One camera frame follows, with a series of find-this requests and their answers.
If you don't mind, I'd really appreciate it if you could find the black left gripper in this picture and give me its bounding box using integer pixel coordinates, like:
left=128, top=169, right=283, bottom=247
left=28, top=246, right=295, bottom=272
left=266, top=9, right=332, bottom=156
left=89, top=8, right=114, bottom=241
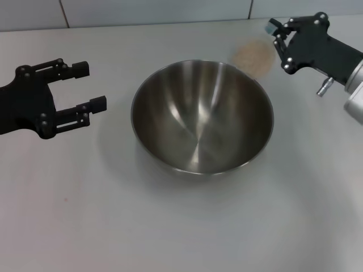
left=0, top=58, right=107, bottom=139

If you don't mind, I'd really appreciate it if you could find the clear plastic measuring cup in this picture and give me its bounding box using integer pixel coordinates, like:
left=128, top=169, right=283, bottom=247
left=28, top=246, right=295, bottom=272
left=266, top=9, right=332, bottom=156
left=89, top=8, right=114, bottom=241
left=231, top=38, right=277, bottom=78

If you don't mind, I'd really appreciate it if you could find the stainless steel mixing bowl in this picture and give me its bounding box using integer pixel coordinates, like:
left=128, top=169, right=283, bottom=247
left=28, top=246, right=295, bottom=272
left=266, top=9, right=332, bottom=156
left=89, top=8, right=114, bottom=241
left=130, top=59, right=275, bottom=175

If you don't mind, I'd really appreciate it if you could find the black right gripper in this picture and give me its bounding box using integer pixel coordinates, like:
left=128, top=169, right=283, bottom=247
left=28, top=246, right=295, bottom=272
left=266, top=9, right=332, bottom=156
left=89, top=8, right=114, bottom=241
left=266, top=11, right=363, bottom=84

